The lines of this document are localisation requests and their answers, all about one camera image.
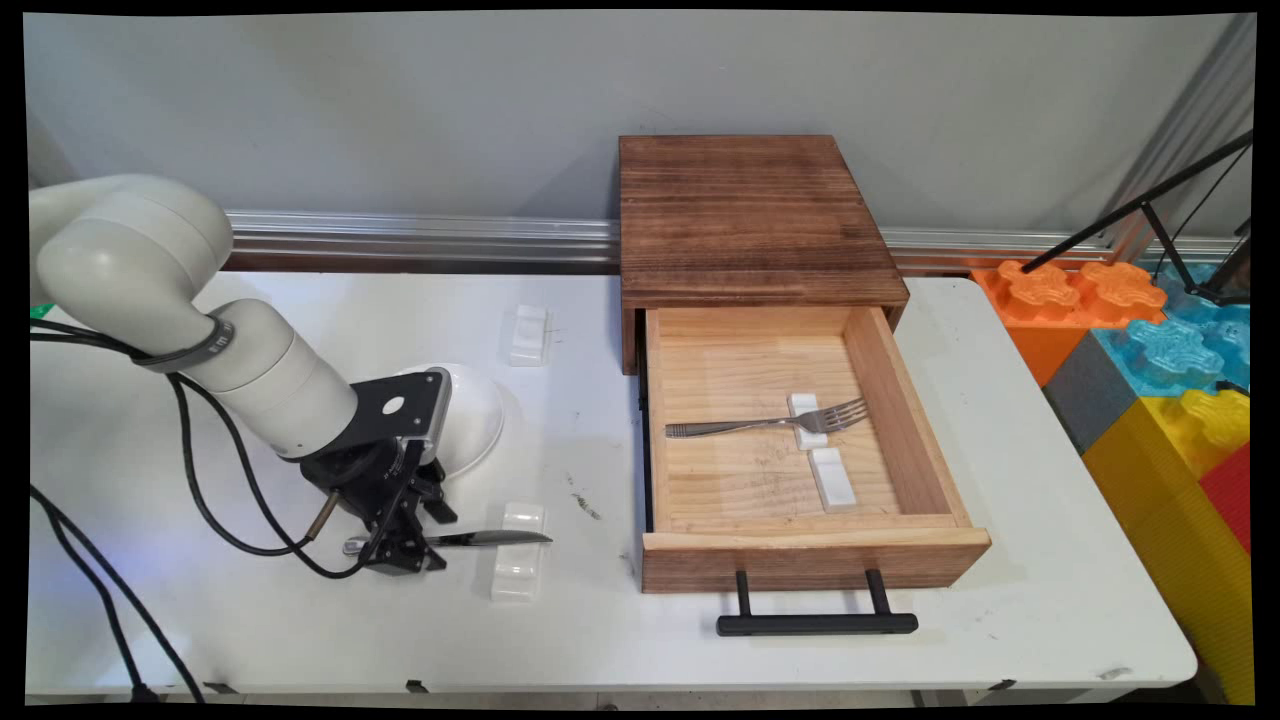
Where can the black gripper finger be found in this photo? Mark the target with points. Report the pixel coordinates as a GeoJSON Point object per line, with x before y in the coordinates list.
{"type": "Point", "coordinates": [400, 550]}
{"type": "Point", "coordinates": [438, 505]}

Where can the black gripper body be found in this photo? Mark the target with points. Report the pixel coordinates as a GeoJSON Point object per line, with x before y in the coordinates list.
{"type": "Point", "coordinates": [365, 480]}

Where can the steel table knife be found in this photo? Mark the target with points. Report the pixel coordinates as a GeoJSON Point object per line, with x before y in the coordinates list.
{"type": "Point", "coordinates": [490, 538]}

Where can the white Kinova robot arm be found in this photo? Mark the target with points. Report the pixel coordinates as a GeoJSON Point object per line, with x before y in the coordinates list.
{"type": "Point", "coordinates": [130, 260]}

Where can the clear rest near knife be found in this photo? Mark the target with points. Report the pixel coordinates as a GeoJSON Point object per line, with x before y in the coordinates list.
{"type": "Point", "coordinates": [522, 518]}

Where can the white ceramic plate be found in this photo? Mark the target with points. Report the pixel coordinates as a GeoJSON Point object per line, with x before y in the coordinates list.
{"type": "Point", "coordinates": [475, 420]}

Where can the white ceramic cutlery rest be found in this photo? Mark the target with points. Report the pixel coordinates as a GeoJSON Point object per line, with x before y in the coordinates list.
{"type": "Point", "coordinates": [832, 480]}
{"type": "Point", "coordinates": [514, 582]}
{"type": "Point", "coordinates": [803, 403]}

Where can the clear rest at back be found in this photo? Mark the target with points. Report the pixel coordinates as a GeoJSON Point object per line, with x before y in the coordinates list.
{"type": "Point", "coordinates": [527, 340]}

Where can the light wooden drawer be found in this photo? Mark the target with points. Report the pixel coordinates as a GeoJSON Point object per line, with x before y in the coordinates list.
{"type": "Point", "coordinates": [750, 480]}

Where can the steel fork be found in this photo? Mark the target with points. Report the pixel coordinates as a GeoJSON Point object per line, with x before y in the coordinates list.
{"type": "Point", "coordinates": [745, 427]}

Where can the green foam block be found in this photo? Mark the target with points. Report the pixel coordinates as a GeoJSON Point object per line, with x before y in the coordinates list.
{"type": "Point", "coordinates": [40, 312]}

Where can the orange foam block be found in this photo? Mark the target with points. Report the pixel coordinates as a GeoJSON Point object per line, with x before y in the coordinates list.
{"type": "Point", "coordinates": [1040, 300]}

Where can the gray foam block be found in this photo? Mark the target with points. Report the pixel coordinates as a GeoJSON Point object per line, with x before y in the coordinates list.
{"type": "Point", "coordinates": [1095, 395]}

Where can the blue foam block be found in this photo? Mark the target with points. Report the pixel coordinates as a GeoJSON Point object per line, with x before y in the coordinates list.
{"type": "Point", "coordinates": [1170, 350]}

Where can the black tripod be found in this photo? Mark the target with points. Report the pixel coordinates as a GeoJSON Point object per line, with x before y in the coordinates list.
{"type": "Point", "coordinates": [1130, 208]}

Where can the red foam block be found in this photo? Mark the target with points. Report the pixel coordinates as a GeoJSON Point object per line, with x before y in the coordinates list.
{"type": "Point", "coordinates": [1232, 495]}

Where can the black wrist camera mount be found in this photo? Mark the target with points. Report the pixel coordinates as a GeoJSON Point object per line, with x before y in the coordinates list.
{"type": "Point", "coordinates": [410, 405]}

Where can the aluminium rail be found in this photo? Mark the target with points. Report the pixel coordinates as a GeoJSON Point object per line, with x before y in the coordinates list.
{"type": "Point", "coordinates": [400, 235]}

